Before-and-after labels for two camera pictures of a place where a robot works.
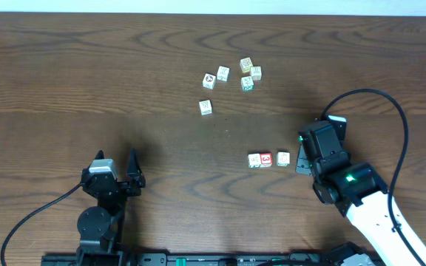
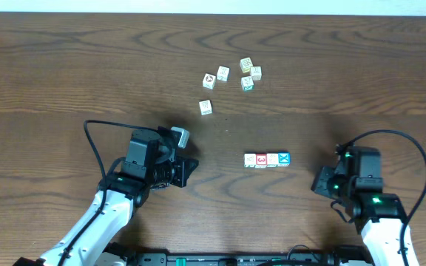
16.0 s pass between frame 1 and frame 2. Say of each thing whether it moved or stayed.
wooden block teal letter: stayed
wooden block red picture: stayed
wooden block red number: moved
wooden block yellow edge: stayed
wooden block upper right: stayed
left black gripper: moved
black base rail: stayed
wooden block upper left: stayed
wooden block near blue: stayed
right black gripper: moved
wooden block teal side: moved
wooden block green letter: moved
